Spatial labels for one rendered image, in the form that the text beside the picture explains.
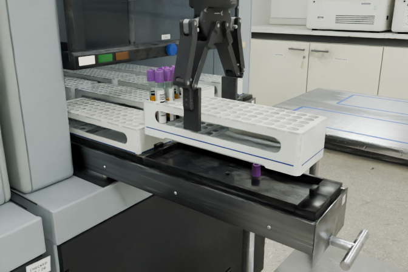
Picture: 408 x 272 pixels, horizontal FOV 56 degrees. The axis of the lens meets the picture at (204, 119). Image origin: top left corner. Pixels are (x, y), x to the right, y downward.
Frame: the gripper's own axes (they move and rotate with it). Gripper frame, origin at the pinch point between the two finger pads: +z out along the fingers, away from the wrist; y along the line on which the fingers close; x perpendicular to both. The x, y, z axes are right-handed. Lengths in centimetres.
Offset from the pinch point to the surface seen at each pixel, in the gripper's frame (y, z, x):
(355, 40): 234, 7, 42
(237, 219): -6.4, 14.5, -9.4
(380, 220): 148, 91, -4
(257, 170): 2.5, 10.0, -7.7
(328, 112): 44.5, 9.4, -5.1
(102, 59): -0.5, -6.3, 27.0
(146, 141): -2.4, 8.0, 13.5
